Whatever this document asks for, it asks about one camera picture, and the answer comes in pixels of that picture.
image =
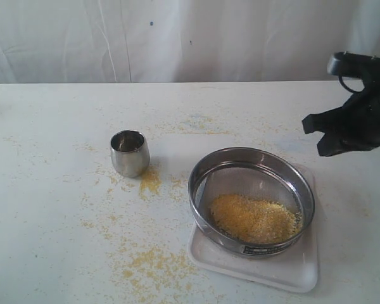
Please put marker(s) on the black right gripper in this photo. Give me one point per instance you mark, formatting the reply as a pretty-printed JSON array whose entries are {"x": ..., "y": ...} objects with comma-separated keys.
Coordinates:
[{"x": 358, "y": 121}]

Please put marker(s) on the round steel mesh sieve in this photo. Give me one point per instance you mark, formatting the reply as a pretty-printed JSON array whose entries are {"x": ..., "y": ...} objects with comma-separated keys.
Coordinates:
[{"x": 258, "y": 175}]

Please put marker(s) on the yellow grain powder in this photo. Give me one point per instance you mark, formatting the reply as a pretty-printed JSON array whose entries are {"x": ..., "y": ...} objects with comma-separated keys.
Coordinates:
[{"x": 254, "y": 221}]

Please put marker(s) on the stainless steel cup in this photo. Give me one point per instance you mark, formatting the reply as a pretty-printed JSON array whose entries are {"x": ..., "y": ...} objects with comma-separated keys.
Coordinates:
[{"x": 130, "y": 155}]

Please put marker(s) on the white plastic tray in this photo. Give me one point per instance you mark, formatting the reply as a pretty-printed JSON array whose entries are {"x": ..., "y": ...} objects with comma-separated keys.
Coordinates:
[{"x": 295, "y": 269}]

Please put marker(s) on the white backdrop curtain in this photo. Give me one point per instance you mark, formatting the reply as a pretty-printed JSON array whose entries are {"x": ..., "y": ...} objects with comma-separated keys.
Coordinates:
[{"x": 180, "y": 41}]

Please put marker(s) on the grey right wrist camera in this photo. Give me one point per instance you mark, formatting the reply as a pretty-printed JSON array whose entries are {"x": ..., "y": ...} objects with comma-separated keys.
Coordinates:
[{"x": 352, "y": 65}]

